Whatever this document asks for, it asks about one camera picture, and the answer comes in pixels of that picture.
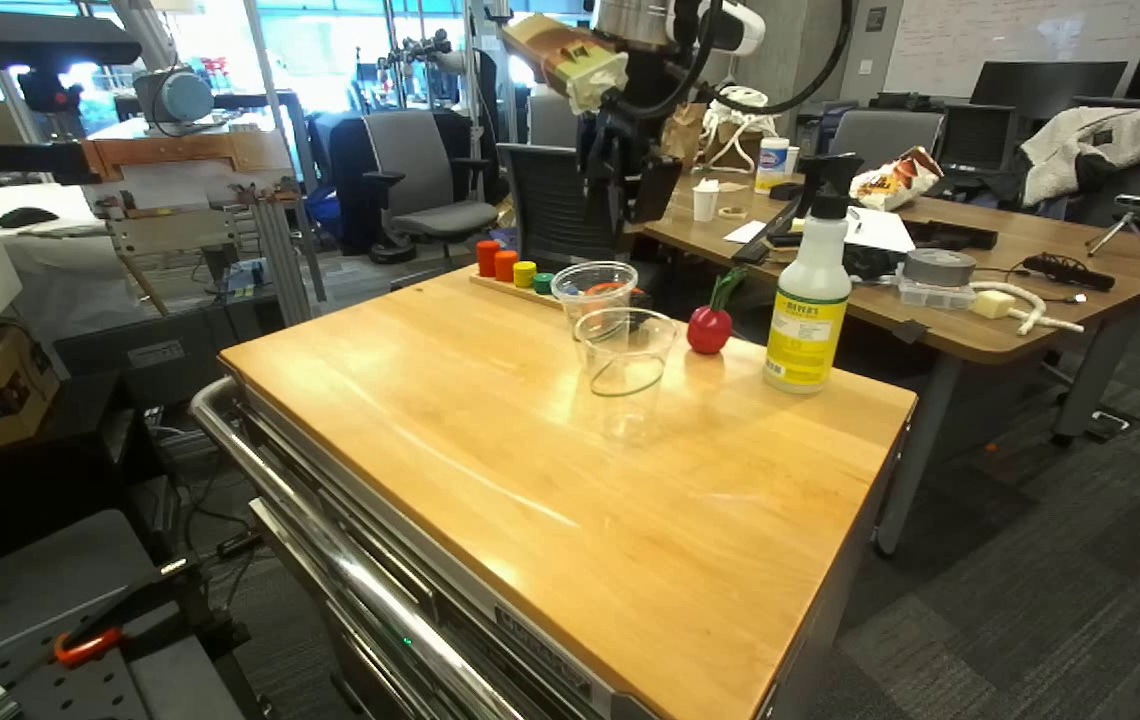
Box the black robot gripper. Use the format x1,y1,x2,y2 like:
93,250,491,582
582,51,689,258

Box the small white paper cup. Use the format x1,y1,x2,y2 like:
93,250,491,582
689,175,725,229

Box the brown paper bag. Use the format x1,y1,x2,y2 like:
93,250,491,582
662,102,713,180

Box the dark grey mesh office chair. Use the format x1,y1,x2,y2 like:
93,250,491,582
500,142,638,268

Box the grey office chair pair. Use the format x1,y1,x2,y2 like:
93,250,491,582
523,88,588,151

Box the white wipes canister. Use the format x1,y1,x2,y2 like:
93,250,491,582
753,131,801,199

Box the wooden toy block base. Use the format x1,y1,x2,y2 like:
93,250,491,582
466,266,569,313

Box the red toy cherry green stem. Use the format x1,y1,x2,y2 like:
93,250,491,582
686,266,758,359

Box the yellow label spray bottle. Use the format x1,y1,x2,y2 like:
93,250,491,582
761,151,866,402

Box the grey padded office chair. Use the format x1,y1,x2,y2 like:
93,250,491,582
359,108,500,266

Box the white paper sheets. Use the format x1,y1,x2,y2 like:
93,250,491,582
845,204,919,260

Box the grey chair behind desk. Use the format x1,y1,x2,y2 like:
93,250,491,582
828,108,953,174

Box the colourful snack bag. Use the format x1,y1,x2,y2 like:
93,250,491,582
851,146,948,216

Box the black office chair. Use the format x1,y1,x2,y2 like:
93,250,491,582
304,114,385,258

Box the grey round bowl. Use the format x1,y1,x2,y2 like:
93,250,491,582
896,246,984,305

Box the black keyboard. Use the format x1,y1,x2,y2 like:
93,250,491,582
903,216,1005,258

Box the small black computer monitor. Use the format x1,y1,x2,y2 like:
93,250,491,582
939,102,1021,175

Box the wooden office desk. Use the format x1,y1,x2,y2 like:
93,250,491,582
622,147,1140,565

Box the large black computer monitor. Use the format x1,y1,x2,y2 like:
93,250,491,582
969,55,1131,137

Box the black power strip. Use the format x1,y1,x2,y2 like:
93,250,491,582
1021,250,1121,296

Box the wooden board shelf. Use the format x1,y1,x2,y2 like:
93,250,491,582
80,123,298,190

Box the white jacket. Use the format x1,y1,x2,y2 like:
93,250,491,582
1021,104,1140,213

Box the grey round sensor housing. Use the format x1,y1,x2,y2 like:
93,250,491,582
134,63,220,131

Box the black flat panel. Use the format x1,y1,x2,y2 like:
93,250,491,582
0,10,144,73

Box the grey metal platform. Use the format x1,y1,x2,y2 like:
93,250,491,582
0,503,247,720

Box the white coiled cable bundle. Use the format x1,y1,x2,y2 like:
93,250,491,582
699,86,782,174

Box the white loose cable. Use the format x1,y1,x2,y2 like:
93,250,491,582
965,281,1088,342

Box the black chair with thin frame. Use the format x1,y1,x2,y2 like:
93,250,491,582
1085,151,1140,266

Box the orange handled clamp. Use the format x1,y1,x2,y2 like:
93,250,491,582
52,620,127,674

